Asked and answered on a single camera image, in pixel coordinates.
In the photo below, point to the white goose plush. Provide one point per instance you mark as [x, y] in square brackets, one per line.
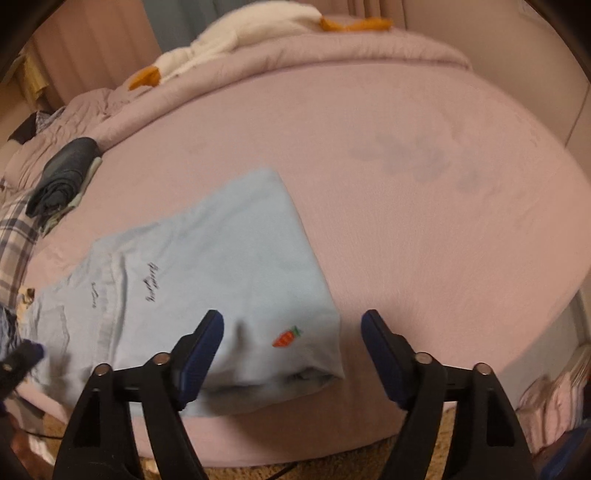
[231, 32]

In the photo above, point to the folded dark jeans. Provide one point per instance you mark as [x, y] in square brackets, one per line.
[64, 180]

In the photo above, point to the checkered cloth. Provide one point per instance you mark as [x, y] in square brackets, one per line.
[48, 121]

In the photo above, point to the light blue embroidered pants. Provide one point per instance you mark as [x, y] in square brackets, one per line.
[207, 240]

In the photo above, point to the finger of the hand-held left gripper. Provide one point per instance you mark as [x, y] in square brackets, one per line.
[23, 357]

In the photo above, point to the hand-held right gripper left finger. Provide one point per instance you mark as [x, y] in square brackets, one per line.
[203, 355]

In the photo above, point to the yellow pleated cloth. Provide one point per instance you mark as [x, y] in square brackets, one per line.
[32, 76]

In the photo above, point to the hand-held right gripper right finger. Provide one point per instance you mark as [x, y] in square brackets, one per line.
[383, 355]

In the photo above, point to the cream printed cloth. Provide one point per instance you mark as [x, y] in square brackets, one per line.
[27, 297]

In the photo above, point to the pink curtain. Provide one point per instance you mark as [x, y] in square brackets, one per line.
[374, 7]
[92, 41]

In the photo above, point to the blue plaid pillow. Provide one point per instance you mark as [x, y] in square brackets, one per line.
[14, 240]

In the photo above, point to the blue denim shorts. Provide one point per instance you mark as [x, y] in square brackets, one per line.
[7, 327]

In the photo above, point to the lilac quilt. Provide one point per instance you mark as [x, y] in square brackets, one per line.
[323, 50]

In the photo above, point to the pink cloth bundle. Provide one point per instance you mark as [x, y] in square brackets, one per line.
[554, 401]

